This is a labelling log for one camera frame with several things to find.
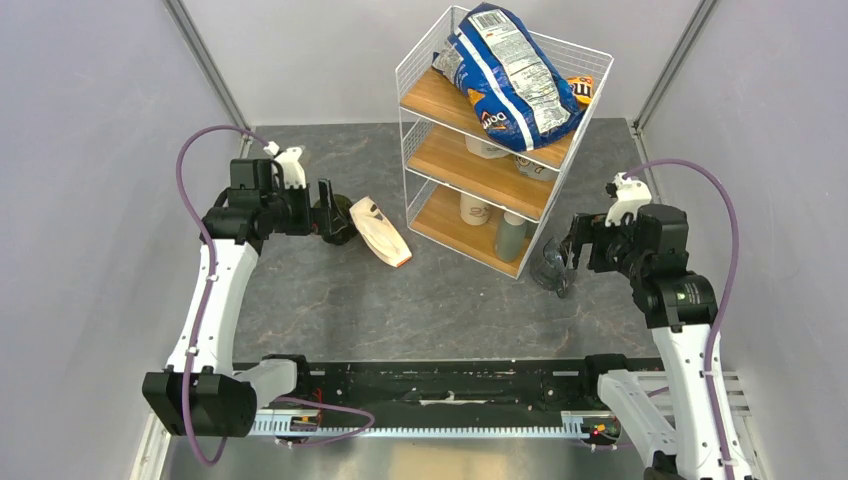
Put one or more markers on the white paper cup bottom shelf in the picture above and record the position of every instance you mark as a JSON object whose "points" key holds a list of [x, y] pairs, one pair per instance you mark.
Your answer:
{"points": [[473, 211]]}

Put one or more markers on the white cup middle shelf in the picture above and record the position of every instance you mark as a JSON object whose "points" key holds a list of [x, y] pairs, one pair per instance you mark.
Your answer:
{"points": [[483, 149]]}

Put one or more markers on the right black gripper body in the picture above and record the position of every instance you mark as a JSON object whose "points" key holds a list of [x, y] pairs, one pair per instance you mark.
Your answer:
{"points": [[613, 247]]}

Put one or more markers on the printed paper cup middle shelf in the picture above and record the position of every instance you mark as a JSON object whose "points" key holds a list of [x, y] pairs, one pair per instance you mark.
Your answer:
{"points": [[534, 170]]}

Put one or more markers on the orange M&M candy bag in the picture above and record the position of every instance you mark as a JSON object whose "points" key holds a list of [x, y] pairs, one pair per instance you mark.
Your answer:
{"points": [[583, 89]]}

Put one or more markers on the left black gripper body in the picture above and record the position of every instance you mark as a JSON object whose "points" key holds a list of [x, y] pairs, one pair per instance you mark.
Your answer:
{"points": [[297, 211]]}

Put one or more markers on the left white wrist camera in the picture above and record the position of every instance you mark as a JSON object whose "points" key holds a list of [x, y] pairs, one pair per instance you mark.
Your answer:
{"points": [[288, 164]]}

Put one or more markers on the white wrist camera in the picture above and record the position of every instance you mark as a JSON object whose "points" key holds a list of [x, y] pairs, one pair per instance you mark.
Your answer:
{"points": [[630, 195], [288, 164]]}

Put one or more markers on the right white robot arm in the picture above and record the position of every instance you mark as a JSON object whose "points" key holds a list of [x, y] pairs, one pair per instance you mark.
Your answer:
{"points": [[648, 247]]}

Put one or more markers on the green translucent bottle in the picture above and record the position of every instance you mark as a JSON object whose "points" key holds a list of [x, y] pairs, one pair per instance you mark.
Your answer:
{"points": [[510, 236]]}

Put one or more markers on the aluminium frame rail left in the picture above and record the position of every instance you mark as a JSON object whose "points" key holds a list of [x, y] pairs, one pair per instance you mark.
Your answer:
{"points": [[202, 55]]}

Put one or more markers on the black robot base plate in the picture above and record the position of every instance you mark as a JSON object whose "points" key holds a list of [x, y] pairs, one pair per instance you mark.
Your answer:
{"points": [[457, 393]]}

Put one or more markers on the white wire wooden shelf rack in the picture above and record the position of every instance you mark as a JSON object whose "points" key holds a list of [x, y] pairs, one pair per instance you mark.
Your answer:
{"points": [[434, 118]]}

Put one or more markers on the dark green coffee dripper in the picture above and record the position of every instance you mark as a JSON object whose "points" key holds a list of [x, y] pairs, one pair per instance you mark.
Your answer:
{"points": [[345, 230]]}

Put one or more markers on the coffee filter pack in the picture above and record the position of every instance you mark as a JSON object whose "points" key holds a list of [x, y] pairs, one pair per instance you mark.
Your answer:
{"points": [[379, 234]]}

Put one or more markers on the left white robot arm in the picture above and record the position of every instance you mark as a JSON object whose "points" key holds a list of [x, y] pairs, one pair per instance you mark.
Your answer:
{"points": [[199, 392]]}

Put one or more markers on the aluminium frame rail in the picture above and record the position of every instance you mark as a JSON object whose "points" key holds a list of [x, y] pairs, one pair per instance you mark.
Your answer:
{"points": [[202, 55], [676, 59]]}

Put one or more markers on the aluminium frame rail right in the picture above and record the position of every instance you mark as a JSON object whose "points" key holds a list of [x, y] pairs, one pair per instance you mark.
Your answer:
{"points": [[676, 59]]}

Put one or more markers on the blue Doritos chip bag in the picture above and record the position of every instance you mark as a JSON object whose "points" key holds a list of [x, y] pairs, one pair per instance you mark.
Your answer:
{"points": [[518, 97]]}

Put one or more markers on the white slotted cable duct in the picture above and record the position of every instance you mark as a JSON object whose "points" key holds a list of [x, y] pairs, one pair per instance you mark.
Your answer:
{"points": [[283, 424]]}

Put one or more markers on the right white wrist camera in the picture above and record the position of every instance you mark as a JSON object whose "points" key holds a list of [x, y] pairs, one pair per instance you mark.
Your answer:
{"points": [[630, 195]]}

